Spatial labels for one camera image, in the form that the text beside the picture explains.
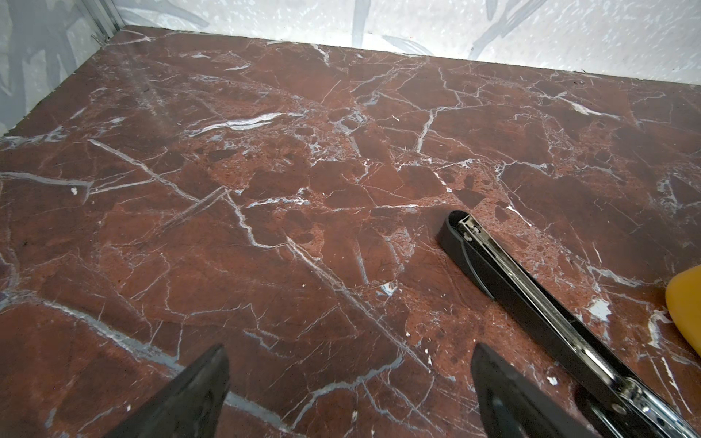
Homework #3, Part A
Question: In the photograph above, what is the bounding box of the yellow plastic tray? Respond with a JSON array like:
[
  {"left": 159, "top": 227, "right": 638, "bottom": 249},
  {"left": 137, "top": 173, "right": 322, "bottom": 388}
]
[{"left": 666, "top": 266, "right": 701, "bottom": 355}]

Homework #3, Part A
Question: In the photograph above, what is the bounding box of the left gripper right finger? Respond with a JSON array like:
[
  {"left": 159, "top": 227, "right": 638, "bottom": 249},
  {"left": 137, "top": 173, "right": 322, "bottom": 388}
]
[{"left": 471, "top": 342, "right": 593, "bottom": 437}]

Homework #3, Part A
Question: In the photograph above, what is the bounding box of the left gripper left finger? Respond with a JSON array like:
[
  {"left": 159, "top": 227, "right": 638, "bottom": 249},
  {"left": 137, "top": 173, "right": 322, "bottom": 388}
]
[{"left": 106, "top": 344, "right": 230, "bottom": 437}]

